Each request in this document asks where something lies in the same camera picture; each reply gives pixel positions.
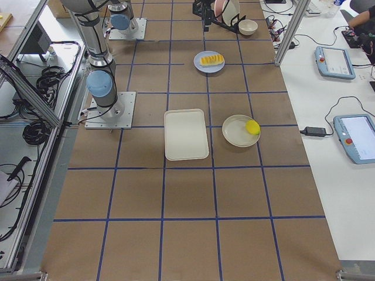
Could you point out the light blue plate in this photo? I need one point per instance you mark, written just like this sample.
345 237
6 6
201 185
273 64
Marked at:
210 69

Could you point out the orange striped bread roll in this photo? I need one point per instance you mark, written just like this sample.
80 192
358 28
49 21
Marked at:
211 60

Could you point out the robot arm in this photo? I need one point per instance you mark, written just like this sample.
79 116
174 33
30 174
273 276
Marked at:
122 16
101 81

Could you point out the cream plate in rack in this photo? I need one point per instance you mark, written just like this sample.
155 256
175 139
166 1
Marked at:
231 11

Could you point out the pink plate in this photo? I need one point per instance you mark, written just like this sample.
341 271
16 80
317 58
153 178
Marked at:
218 7

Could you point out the cream rectangular tray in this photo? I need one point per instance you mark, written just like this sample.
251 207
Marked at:
185 135

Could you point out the cream shallow bowl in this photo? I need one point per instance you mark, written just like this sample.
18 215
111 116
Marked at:
235 133

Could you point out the yellow lemon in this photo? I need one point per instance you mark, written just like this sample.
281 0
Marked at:
252 127

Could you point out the black power adapter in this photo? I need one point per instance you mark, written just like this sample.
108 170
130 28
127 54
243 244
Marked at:
314 131

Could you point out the small cream bowl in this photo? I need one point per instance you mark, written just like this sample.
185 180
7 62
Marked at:
247 27

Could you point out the black dish rack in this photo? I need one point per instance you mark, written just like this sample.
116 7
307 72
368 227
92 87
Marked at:
205 10

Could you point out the far teach pendant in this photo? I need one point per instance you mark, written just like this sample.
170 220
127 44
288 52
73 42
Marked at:
334 63

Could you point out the teach pendant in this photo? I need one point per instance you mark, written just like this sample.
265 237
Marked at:
356 134
334 63

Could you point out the near teach pendant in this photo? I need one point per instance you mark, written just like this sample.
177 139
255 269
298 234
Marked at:
356 134

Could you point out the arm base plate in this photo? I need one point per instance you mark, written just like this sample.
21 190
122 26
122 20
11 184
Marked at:
119 116
128 30

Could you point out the aluminium frame post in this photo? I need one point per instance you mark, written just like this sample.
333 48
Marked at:
291 31

